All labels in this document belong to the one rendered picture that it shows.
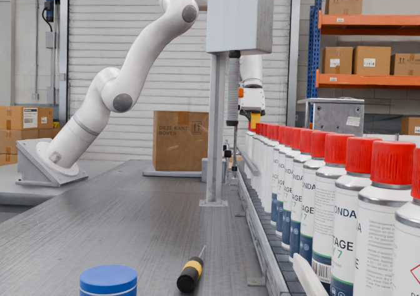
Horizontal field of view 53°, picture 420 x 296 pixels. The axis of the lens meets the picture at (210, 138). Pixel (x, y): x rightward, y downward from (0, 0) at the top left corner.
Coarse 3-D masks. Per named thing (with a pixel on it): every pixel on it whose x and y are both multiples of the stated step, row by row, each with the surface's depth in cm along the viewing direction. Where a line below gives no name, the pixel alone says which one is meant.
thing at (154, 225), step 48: (96, 192) 144; (144, 192) 147; (192, 192) 150; (0, 240) 88; (48, 240) 89; (96, 240) 90; (144, 240) 91; (192, 240) 92; (240, 240) 93; (0, 288) 64; (48, 288) 65; (144, 288) 66; (240, 288) 67
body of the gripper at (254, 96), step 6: (246, 90) 176; (252, 90) 176; (258, 90) 176; (246, 96) 175; (252, 96) 175; (258, 96) 175; (246, 102) 174; (252, 102) 174; (258, 102) 174; (264, 102) 174; (240, 108) 177; (264, 108) 174
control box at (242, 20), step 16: (208, 0) 123; (224, 0) 120; (240, 0) 117; (256, 0) 114; (272, 0) 120; (208, 16) 123; (224, 16) 120; (240, 16) 117; (256, 16) 114; (272, 16) 121; (208, 32) 124; (224, 32) 120; (240, 32) 117; (256, 32) 114; (208, 48) 124; (224, 48) 120; (240, 48) 117; (256, 48) 115
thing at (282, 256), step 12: (240, 168) 184; (252, 192) 125; (264, 216) 96; (264, 228) 85; (276, 240) 77; (276, 252) 70; (288, 252) 70; (288, 264) 64; (288, 276) 60; (288, 288) 56; (300, 288) 56
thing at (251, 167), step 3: (237, 144) 216; (237, 147) 196; (240, 147) 194; (240, 150) 177; (243, 153) 164; (243, 156) 154; (246, 156) 152; (246, 159) 140; (246, 162) 138; (249, 162) 131; (249, 165) 125; (252, 165) 123; (249, 168) 125; (252, 168) 117; (255, 168) 117; (252, 171) 114; (255, 171) 111; (252, 174) 114; (255, 174) 111
